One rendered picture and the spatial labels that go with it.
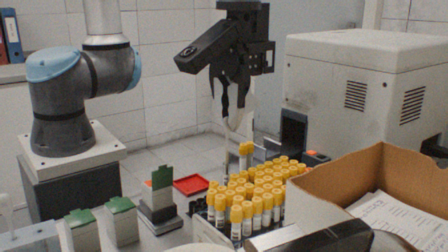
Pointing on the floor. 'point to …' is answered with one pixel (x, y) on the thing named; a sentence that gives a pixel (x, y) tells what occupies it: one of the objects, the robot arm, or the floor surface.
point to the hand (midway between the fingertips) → (227, 124)
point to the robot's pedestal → (69, 191)
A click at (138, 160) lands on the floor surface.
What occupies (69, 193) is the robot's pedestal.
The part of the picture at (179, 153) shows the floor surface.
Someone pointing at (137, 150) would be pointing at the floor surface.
